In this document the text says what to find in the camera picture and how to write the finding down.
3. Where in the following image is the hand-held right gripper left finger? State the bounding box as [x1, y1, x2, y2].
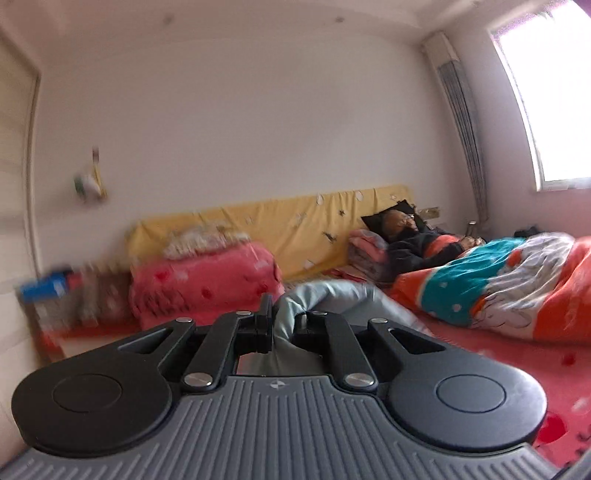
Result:
[117, 294, 275, 393]

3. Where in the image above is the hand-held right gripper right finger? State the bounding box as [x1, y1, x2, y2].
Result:
[291, 311, 444, 393]

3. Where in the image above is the light blue down jacket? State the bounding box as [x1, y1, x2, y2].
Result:
[238, 279, 433, 377]

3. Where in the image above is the dark clothes pile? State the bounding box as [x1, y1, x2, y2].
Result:
[513, 225, 555, 240]

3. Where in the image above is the pink heart-print folded blanket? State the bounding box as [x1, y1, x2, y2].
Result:
[129, 242, 285, 331]

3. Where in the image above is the stack of folded pink cloths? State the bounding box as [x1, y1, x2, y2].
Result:
[348, 229, 393, 282]

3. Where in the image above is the yellow headboard cover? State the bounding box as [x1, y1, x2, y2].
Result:
[127, 185, 414, 281]

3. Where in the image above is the patterned beige pillow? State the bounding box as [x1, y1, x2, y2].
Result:
[164, 226, 253, 260]

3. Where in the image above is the black pillow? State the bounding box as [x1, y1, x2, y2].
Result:
[360, 199, 416, 232]

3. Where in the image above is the pink plush bed blanket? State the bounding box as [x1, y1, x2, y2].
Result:
[60, 295, 591, 468]

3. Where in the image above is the orange and teal quilt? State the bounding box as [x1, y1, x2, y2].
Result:
[390, 233, 591, 345]

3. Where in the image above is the blue box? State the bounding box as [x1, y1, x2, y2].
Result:
[18, 270, 82, 304]

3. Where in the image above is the grey curtain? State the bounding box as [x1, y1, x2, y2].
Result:
[422, 31, 491, 227]

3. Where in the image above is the white wardrobe door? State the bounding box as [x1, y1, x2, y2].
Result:
[0, 34, 43, 365]

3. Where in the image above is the window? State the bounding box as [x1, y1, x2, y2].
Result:
[489, 0, 591, 193]

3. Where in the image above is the wall hanging ornament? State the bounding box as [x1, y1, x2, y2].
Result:
[73, 147, 110, 202]

